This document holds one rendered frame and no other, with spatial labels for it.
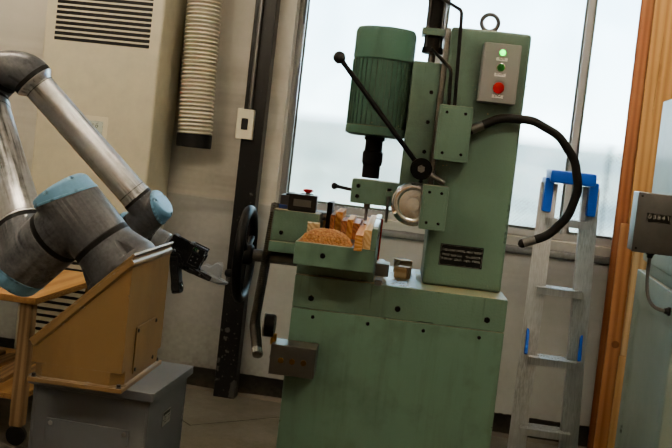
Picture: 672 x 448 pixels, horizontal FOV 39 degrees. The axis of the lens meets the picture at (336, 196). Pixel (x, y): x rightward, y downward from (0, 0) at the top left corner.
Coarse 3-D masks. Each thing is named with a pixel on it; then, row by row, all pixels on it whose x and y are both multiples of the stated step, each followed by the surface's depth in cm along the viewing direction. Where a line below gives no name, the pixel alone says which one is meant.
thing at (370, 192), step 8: (352, 184) 273; (360, 184) 273; (368, 184) 273; (376, 184) 273; (384, 184) 273; (392, 184) 273; (352, 192) 274; (360, 192) 273; (368, 192) 273; (376, 192) 273; (384, 192) 273; (352, 200) 274; (360, 200) 273; (368, 200) 273; (376, 200) 273; (384, 200) 273; (368, 208) 276
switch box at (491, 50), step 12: (492, 48) 256; (504, 48) 255; (516, 48) 255; (492, 60) 256; (516, 60) 255; (480, 72) 260; (492, 72) 256; (504, 72) 256; (516, 72) 255; (480, 84) 256; (492, 84) 256; (504, 84) 256; (516, 84) 256; (480, 96) 257; (504, 96) 256
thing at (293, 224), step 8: (280, 208) 273; (280, 216) 269; (288, 216) 269; (296, 216) 269; (304, 216) 269; (312, 216) 269; (320, 216) 270; (272, 224) 270; (280, 224) 269; (288, 224) 269; (296, 224) 269; (304, 224) 269; (320, 224) 273; (272, 232) 270; (280, 232) 269; (288, 232) 269; (296, 232) 269; (304, 232) 269; (280, 240) 270; (288, 240) 270
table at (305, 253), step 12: (288, 252) 268; (300, 252) 246; (312, 252) 246; (324, 252) 246; (336, 252) 246; (348, 252) 245; (360, 252) 245; (372, 252) 245; (300, 264) 247; (312, 264) 246; (324, 264) 246; (336, 264) 246; (348, 264) 246; (360, 264) 245; (372, 264) 245
